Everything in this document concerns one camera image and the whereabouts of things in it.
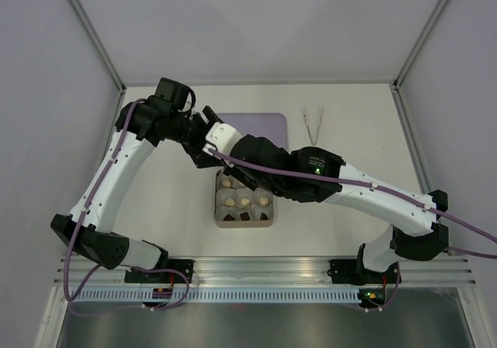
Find metal tongs white tips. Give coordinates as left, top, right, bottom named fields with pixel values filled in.
left=301, top=106, right=324, bottom=146

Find white heart chocolate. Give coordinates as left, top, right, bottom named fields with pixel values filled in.
left=224, top=198, right=235, bottom=207

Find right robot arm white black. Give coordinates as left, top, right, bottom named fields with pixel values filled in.
left=216, top=135, right=449, bottom=286

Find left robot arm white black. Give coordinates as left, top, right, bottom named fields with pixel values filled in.
left=50, top=78, right=220, bottom=283

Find gold chocolate tin box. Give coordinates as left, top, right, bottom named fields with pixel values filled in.
left=214, top=169, right=275, bottom=228

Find lavender plastic tray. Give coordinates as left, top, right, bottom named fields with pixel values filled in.
left=218, top=113, right=289, bottom=151

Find white paper cup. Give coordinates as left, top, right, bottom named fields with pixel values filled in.
left=253, top=189, right=273, bottom=207
left=252, top=205, right=273, bottom=221
left=214, top=205, right=235, bottom=222
left=215, top=189, right=235, bottom=207
left=235, top=187, right=253, bottom=208
left=235, top=207, right=253, bottom=221
left=215, top=171, right=233, bottom=190

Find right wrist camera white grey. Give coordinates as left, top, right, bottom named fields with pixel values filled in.
left=203, top=122, right=243, bottom=156

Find aluminium mounting rail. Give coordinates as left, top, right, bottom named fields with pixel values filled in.
left=54, top=255, right=478, bottom=289

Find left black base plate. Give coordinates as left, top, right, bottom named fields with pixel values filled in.
left=124, top=259, right=195, bottom=285

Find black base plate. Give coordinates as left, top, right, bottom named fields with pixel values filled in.
left=327, top=259, right=401, bottom=286
left=124, top=259, right=195, bottom=285

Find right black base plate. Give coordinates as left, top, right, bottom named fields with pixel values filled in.
left=327, top=259, right=401, bottom=286

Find right aluminium frame post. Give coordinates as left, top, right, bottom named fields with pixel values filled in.
left=391, top=0, right=467, bottom=89

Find aluminium frame post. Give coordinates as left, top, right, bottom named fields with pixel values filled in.
left=391, top=0, right=467, bottom=89
left=52, top=0, right=127, bottom=92

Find left aluminium frame post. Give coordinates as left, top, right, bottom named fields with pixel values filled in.
left=52, top=0, right=127, bottom=92

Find white slotted cable duct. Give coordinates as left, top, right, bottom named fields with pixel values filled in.
left=76, top=287, right=360, bottom=304

